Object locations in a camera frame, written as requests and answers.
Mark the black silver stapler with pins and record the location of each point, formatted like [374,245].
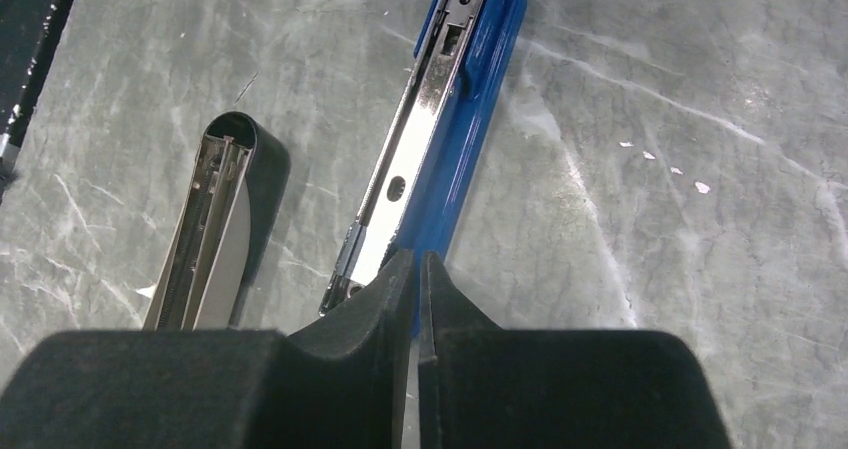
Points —
[236,188]

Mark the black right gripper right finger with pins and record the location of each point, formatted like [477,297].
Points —
[483,386]

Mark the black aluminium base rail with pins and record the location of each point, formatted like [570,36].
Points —
[30,33]

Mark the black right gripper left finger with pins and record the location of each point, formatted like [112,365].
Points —
[339,382]

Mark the blue black stapler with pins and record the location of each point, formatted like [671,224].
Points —
[421,178]

